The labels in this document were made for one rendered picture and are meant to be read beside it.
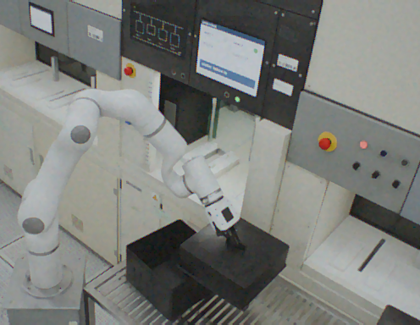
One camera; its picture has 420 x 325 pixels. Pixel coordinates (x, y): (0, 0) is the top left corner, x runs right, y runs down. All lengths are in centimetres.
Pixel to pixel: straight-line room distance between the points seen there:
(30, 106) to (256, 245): 175
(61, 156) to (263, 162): 72
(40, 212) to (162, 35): 85
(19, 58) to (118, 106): 215
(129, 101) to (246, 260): 66
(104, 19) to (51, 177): 88
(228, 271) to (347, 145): 57
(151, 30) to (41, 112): 111
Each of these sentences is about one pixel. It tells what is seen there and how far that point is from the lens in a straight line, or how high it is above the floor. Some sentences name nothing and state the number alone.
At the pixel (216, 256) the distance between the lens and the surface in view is 170.
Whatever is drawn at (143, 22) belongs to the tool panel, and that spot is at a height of 159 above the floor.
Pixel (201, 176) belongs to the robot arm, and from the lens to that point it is 167.
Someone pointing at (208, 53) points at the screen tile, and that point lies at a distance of 190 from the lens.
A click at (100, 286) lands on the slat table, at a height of 76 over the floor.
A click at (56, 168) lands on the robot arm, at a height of 132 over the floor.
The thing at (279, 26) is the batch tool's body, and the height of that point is 174.
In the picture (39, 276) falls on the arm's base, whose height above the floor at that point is 84.
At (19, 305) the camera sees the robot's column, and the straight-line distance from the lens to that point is 197.
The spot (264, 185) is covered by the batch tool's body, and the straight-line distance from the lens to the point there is 187.
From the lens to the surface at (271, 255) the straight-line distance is 175.
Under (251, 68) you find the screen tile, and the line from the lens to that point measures 180.
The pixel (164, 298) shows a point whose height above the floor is 86.
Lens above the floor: 223
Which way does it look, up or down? 33 degrees down
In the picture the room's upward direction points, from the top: 7 degrees clockwise
